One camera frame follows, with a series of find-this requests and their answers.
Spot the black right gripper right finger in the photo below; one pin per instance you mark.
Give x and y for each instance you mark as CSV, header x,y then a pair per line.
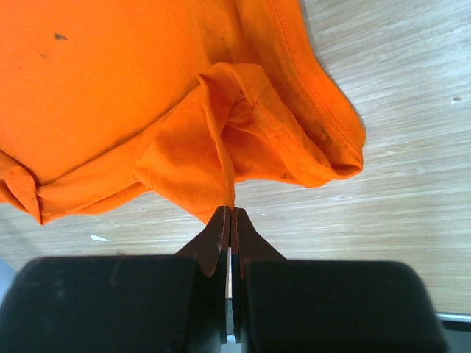
x,y
282,305

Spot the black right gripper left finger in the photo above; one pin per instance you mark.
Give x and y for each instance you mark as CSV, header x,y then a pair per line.
x,y
123,303

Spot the orange t shirt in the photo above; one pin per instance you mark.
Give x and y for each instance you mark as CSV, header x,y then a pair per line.
x,y
102,101

